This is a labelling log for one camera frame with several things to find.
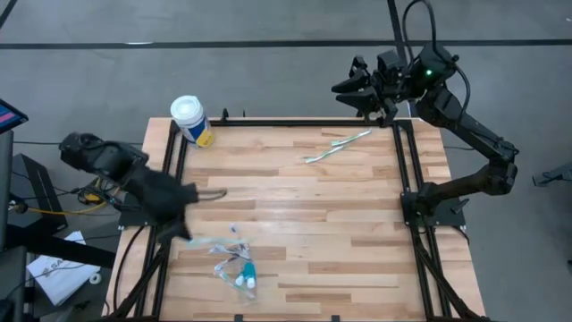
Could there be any disinfecting wipes canister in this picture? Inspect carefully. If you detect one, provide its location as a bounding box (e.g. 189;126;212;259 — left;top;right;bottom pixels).
169;94;215;148

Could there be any black equipment stand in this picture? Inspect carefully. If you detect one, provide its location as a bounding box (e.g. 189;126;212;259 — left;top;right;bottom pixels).
0;129;117;322

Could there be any tablet screen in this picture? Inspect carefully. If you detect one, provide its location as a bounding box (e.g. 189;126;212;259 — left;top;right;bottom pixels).
0;97;29;135

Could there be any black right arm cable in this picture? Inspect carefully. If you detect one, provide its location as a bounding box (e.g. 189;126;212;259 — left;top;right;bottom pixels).
400;0;438;59

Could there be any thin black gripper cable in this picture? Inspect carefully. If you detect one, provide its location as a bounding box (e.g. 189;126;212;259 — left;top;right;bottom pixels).
450;62;472;115

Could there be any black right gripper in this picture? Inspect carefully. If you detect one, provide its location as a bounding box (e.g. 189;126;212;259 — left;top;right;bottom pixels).
331;66;425;127

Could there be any clear acrylic organizer box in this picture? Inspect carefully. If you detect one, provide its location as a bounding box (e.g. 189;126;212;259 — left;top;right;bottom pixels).
208;241;261;308

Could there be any purple toothbrush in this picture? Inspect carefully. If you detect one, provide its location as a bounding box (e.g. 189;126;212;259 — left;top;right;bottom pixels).
209;243;245;278

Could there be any yellow cable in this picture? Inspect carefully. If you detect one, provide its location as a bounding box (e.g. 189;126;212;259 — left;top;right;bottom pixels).
12;200;109;216

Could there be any white paper sheet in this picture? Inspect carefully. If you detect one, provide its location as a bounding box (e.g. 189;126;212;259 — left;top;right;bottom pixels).
25;230;102;308

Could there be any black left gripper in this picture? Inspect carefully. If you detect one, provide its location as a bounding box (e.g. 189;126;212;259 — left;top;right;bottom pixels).
129;165;228;243

